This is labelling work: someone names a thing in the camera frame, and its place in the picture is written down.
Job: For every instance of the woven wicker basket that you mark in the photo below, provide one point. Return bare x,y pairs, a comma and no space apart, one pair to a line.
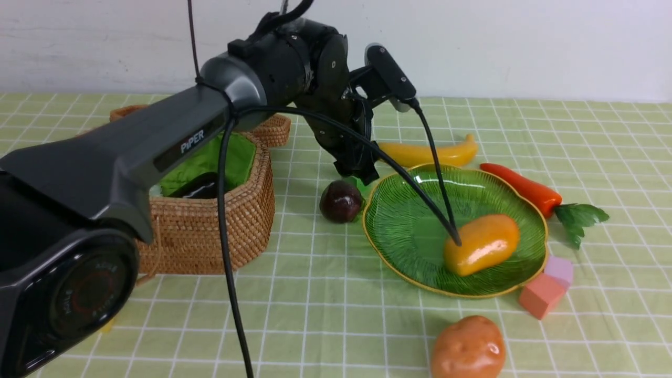
186,231

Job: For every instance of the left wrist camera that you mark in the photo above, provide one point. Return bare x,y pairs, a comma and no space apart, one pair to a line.
382,79

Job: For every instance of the purple toy eggplant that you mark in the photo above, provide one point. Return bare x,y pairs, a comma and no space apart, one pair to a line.
203,186

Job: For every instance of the yellow foam block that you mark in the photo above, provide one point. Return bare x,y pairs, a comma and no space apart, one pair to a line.
108,327

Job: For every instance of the lilac foam cube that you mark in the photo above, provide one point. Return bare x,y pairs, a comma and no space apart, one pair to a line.
561,270

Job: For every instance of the dark purple toy plum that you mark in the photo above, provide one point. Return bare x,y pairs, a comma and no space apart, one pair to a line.
341,202

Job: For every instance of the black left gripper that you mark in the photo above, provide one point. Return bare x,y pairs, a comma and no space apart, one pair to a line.
330,95

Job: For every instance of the pink foam cube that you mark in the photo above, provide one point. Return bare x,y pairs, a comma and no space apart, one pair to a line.
541,295

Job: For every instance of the orange yellow toy mango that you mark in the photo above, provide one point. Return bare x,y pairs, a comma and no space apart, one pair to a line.
485,242

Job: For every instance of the orange toy carrot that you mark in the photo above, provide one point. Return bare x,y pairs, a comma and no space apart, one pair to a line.
574,217

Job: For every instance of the green glass leaf plate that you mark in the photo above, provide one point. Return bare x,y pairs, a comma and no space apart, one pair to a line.
409,238

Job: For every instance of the yellow toy banana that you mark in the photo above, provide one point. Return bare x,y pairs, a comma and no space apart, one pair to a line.
410,155

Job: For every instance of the green foam cube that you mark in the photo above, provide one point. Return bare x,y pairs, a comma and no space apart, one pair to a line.
362,188

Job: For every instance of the woven wicker basket lid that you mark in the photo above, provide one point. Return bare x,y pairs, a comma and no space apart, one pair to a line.
273,132

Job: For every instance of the brown toy potato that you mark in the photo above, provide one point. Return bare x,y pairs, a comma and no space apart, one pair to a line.
471,347

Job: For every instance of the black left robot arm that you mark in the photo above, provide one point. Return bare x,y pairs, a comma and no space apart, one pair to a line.
73,209

